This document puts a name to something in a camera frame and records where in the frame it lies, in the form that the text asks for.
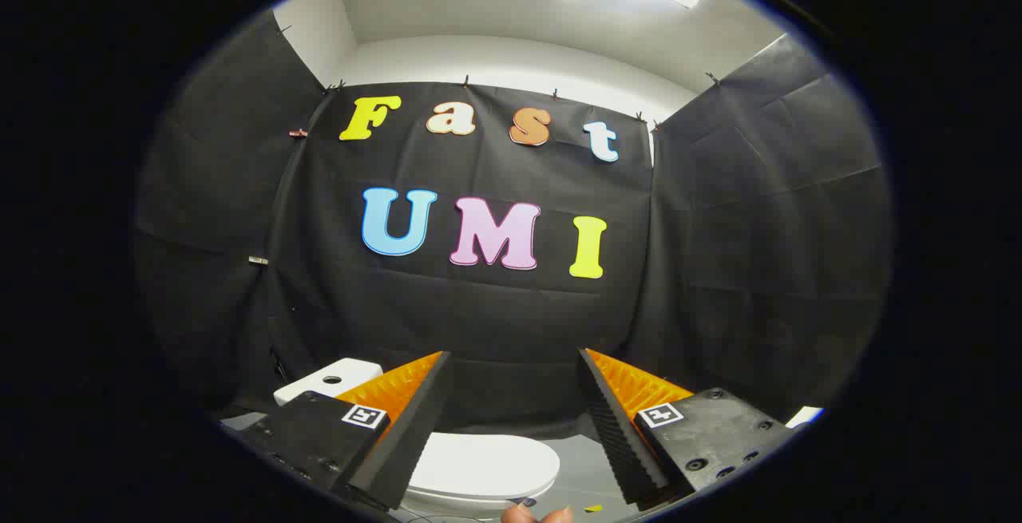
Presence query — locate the white toilet lid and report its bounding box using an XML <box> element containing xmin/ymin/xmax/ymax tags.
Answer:
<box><xmin>407</xmin><ymin>433</ymin><xmax>561</xmax><ymax>500</ymax></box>

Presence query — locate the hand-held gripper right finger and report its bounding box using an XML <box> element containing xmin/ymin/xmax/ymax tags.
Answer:
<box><xmin>577</xmin><ymin>347</ymin><xmax>799</xmax><ymax>508</ymax></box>

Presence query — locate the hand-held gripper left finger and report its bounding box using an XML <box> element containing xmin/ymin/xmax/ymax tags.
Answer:
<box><xmin>232</xmin><ymin>351</ymin><xmax>453</xmax><ymax>512</ymax></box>

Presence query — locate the white toilet bowl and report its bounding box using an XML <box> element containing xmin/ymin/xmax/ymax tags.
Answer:
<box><xmin>398</xmin><ymin>481</ymin><xmax>553</xmax><ymax>521</ymax></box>

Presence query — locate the white toilet tank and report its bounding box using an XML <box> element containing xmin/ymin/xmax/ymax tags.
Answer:
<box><xmin>273</xmin><ymin>358</ymin><xmax>384</xmax><ymax>408</ymax></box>

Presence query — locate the black backdrop cloth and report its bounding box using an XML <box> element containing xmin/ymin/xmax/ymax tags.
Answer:
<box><xmin>134</xmin><ymin>10</ymin><xmax>893</xmax><ymax>438</ymax></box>

